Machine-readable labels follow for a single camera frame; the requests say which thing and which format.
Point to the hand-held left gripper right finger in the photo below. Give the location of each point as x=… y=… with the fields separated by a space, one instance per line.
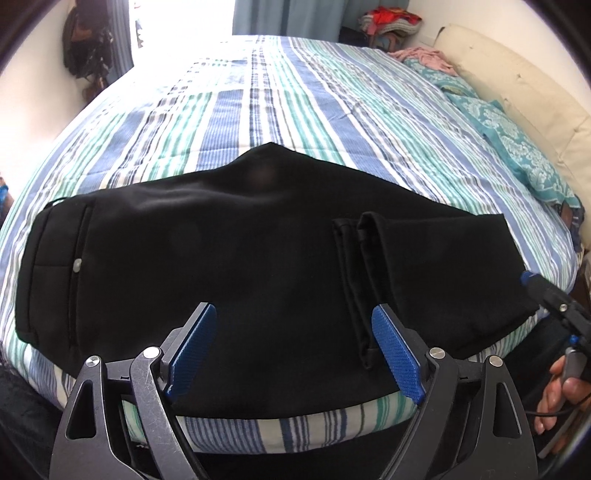
x=397 y=355

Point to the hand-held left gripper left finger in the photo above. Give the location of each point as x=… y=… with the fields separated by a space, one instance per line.
x=194 y=350

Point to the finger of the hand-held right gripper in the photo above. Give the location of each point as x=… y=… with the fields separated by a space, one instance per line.
x=538 y=288

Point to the black pants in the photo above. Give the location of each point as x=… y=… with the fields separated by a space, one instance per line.
x=231 y=240

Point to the person's right hand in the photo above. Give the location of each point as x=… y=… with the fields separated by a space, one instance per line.
x=556 y=401

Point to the large teal patterned pillow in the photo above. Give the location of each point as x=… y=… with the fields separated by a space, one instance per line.
x=508 y=134

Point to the person's dark clothing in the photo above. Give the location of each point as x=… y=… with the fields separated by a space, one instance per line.
x=23 y=424

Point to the cream padded headboard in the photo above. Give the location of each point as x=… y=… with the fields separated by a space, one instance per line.
x=521 y=78

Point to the small teal patterned pillow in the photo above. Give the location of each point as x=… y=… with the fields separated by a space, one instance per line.
x=443 y=78

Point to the pink clothes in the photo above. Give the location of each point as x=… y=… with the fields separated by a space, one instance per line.
x=427 y=57

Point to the striped bed sheet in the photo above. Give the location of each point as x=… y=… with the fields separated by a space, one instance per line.
x=277 y=92

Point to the pile of red clothes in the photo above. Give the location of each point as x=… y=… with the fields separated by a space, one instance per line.
x=392 y=18

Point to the black bag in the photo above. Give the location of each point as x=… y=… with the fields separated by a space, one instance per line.
x=353 y=37

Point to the narrow blue curtain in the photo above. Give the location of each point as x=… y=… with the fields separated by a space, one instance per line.
x=121 y=46

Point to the hanging dark coats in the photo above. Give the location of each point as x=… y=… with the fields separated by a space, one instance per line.
x=85 y=41

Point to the wide blue curtain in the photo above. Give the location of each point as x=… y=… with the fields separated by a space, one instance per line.
x=295 y=16

